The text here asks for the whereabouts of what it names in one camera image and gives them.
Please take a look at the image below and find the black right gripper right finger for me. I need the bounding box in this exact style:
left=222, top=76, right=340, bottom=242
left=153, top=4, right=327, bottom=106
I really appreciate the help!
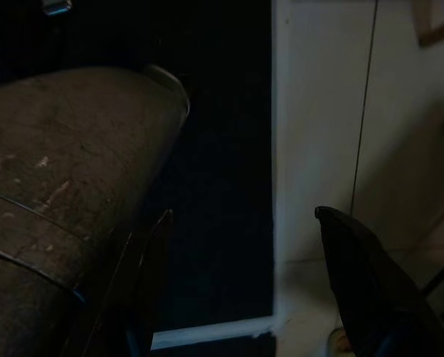
left=313, top=205, right=444, bottom=357

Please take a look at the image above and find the robot right leg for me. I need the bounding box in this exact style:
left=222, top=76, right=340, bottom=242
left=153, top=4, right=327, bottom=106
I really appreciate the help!
left=0, top=65, right=191, bottom=357

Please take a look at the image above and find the black mat with white border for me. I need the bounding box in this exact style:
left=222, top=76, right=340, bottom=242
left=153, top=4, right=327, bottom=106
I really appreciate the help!
left=143, top=0, right=293, bottom=353

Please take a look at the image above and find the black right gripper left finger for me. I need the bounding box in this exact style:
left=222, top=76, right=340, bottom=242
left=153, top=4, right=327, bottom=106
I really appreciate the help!
left=94, top=208, right=175, bottom=357

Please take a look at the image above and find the thin black cable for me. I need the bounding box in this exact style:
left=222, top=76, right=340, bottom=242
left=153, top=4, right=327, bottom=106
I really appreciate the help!
left=350, top=0, right=379, bottom=216

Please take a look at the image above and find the black metal floor bar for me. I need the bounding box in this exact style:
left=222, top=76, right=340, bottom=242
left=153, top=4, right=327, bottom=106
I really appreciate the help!
left=422, top=256, right=444, bottom=298

